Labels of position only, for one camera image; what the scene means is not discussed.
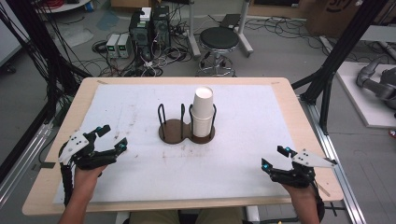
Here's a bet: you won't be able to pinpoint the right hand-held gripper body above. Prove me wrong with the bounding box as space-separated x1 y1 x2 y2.
269 148 338 189

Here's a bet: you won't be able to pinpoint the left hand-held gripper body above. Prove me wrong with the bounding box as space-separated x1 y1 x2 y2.
58 130 118 171

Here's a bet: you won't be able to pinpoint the brown cup holder with wire loops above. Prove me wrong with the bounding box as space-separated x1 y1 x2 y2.
156 103 218 146

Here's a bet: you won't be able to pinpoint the white paper cup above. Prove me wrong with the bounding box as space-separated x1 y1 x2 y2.
191 86 215 119
190 109 216 138

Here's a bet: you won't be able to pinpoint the person's right hand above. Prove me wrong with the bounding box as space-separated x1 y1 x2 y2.
281 182 319 203

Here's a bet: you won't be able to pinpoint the person's left hand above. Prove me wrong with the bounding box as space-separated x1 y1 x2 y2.
72 164 107 196

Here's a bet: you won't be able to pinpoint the white table mat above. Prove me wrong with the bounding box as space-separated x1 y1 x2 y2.
52 83 297 205

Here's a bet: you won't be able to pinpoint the light wooden table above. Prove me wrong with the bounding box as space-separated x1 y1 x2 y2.
21 76 346 217

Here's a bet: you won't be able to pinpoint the person's right leg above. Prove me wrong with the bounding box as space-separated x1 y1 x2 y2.
195 206 245 224

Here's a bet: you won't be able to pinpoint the person's leg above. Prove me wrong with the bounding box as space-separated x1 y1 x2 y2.
195 206 245 224
128 208 180 224

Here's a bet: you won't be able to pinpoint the person's left leg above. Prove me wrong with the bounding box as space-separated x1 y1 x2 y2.
128 208 180 224

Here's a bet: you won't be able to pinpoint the grey power supply unit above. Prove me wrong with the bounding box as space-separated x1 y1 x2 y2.
117 33 134 60
106 33 121 60

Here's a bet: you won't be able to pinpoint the white floor board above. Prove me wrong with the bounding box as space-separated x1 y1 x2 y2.
335 61 396 130

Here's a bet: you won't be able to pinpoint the black computer tower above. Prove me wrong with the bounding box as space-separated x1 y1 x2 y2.
128 7 154 61
151 5 172 50

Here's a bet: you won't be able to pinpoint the white metal stand leg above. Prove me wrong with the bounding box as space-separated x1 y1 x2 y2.
235 0 255 59
186 0 203 59

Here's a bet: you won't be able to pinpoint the black round stool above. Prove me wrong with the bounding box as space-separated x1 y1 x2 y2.
195 26 241 78

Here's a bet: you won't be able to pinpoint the cardboard box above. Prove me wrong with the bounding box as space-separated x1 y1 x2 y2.
305 0 396 39

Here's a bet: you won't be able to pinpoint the dark laptop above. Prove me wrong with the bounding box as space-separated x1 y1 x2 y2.
219 13 243 30

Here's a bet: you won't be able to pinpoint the aluminium rail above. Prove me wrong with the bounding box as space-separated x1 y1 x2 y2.
0 121 54 208
299 95 368 224

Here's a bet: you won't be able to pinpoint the tangle of floor cables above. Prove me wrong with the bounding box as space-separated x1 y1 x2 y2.
92 18 195 78

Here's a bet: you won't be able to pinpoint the black frame post with cables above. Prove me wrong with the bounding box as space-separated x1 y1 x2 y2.
0 0 92 127

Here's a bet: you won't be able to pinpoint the black floor cables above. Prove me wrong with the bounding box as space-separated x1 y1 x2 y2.
244 15 332 43

